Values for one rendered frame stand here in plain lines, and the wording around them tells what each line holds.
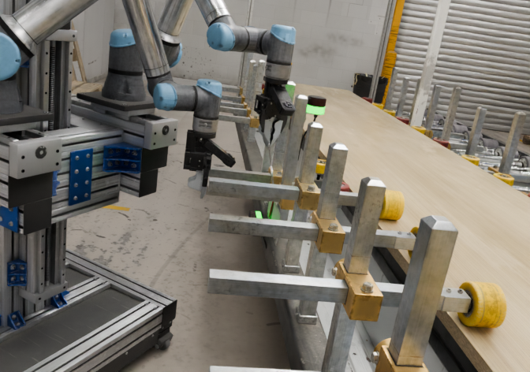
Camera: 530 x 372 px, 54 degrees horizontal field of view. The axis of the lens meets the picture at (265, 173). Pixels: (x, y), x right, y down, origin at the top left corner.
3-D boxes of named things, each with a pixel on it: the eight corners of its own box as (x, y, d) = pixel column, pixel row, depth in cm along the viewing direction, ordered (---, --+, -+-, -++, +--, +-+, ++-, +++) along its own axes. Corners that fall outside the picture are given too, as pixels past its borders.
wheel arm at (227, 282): (207, 295, 85) (210, 275, 84) (207, 284, 89) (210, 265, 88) (486, 315, 93) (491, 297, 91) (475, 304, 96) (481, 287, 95)
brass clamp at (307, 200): (296, 209, 133) (300, 191, 132) (289, 191, 146) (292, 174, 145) (320, 211, 134) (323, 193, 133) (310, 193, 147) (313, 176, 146)
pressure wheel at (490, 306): (478, 280, 91) (454, 281, 98) (479, 327, 89) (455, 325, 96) (509, 282, 91) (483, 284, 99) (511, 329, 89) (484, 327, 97)
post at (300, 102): (274, 238, 171) (297, 94, 157) (272, 234, 174) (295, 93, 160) (284, 239, 171) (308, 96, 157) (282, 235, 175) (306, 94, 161)
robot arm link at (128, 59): (100, 65, 178) (102, 24, 174) (132, 66, 188) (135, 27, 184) (121, 72, 171) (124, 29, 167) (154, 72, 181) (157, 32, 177)
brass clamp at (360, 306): (345, 320, 86) (351, 293, 85) (328, 279, 99) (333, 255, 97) (381, 322, 87) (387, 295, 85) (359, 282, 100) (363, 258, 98)
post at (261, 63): (247, 146, 290) (259, 59, 276) (246, 144, 293) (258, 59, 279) (253, 146, 290) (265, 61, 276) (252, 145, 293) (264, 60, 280)
